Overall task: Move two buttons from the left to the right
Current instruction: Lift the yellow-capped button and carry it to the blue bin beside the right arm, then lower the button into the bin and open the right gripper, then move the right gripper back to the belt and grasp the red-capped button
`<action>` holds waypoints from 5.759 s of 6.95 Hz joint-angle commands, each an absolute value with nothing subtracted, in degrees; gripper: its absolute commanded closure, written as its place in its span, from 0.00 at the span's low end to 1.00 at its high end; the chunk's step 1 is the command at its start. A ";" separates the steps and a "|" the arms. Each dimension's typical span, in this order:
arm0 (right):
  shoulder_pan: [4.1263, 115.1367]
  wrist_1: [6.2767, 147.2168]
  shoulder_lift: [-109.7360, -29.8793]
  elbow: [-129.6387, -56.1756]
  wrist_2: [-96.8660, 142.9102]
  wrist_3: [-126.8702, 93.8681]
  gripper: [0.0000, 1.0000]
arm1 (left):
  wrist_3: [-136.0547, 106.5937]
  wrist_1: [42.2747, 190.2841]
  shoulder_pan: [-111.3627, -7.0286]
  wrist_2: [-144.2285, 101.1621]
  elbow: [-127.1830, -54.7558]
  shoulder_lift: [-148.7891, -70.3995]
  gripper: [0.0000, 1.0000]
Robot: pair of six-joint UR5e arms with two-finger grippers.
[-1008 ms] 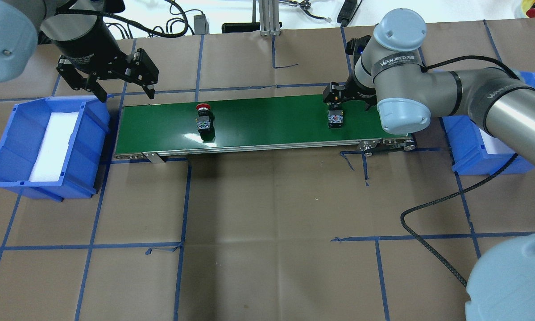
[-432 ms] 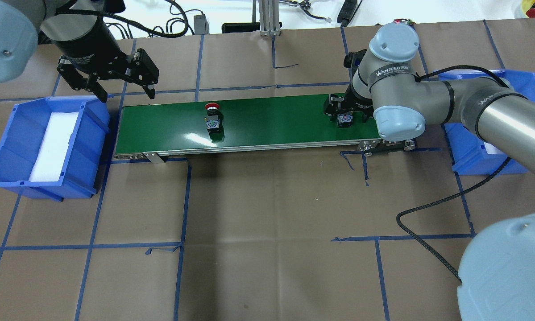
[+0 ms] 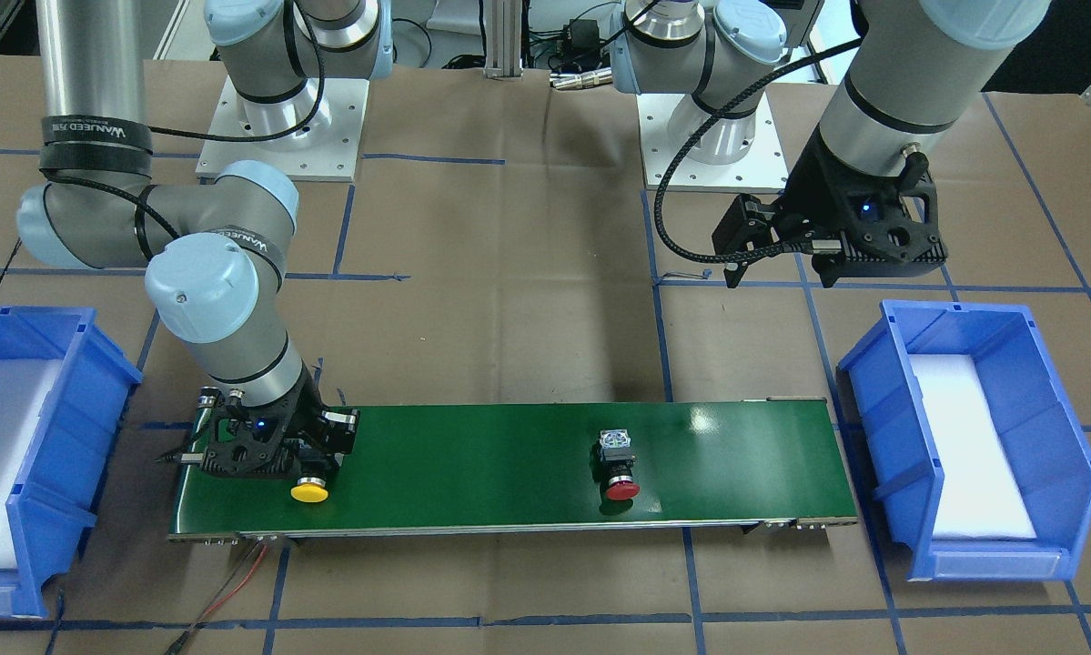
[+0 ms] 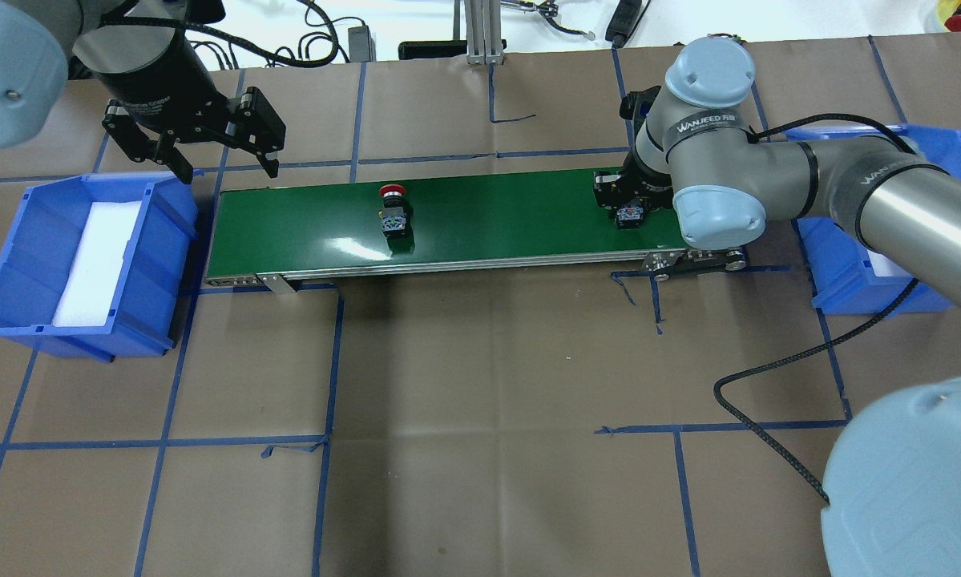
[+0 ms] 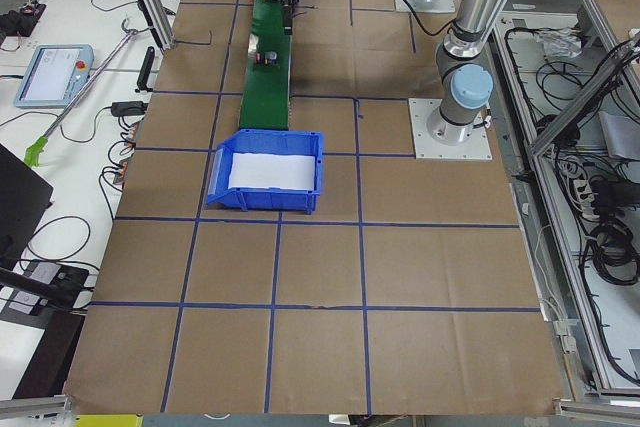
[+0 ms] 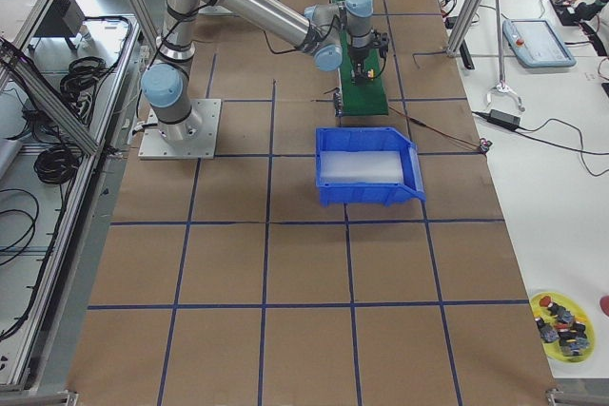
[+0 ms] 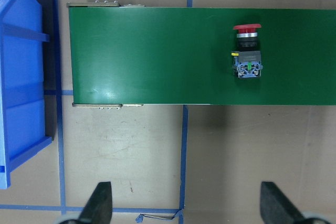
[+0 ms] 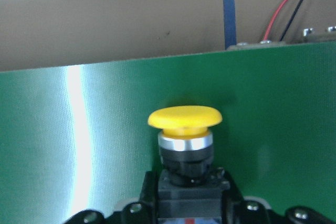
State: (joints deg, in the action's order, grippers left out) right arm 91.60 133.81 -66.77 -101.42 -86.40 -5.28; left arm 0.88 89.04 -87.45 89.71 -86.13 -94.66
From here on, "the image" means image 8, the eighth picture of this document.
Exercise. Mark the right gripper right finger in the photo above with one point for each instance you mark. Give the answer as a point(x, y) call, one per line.
point(235, 208)

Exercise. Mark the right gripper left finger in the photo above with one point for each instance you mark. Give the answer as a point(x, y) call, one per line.
point(143, 210)

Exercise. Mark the yellow push button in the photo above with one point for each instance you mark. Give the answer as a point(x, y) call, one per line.
point(189, 188)

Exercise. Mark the green conveyor belt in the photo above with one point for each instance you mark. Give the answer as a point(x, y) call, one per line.
point(77, 137)

